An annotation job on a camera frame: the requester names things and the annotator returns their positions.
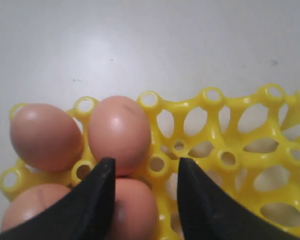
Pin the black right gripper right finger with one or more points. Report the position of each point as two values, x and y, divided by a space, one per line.
208 212

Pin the brown egg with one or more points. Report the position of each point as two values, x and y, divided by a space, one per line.
32 202
119 128
136 212
46 138

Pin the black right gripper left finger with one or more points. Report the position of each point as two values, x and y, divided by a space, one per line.
85 213

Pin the yellow plastic egg tray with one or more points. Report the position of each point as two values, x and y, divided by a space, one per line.
249 146

